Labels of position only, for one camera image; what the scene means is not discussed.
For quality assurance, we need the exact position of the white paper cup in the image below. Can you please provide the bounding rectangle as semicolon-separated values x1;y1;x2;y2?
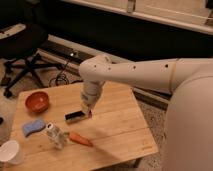
0;140;24;165

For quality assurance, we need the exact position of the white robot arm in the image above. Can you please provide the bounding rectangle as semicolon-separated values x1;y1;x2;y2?
79;55;213;171

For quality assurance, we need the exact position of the black whiteboard eraser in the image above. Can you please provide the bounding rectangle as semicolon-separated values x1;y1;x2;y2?
64;111;92;124

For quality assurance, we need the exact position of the blue sponge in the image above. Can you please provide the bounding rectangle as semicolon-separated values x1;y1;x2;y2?
22;119;46;137

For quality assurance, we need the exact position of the orange toy carrot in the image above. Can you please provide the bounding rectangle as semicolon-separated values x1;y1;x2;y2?
64;132;93;147

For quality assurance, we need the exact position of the clear plastic bottle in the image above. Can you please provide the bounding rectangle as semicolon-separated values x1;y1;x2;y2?
46;123;67;149

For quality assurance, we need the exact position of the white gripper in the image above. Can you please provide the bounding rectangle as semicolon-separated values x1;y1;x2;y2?
81;81;104;115

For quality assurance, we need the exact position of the wooden table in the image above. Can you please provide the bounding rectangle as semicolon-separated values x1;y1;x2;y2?
3;82;158;171

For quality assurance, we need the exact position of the black cable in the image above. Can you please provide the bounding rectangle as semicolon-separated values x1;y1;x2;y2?
49;54;75;88

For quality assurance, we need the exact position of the red bowl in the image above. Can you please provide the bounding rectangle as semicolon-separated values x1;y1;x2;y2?
25;91;49;113

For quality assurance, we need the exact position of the black office chair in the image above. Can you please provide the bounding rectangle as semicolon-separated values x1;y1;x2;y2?
0;0;64;99

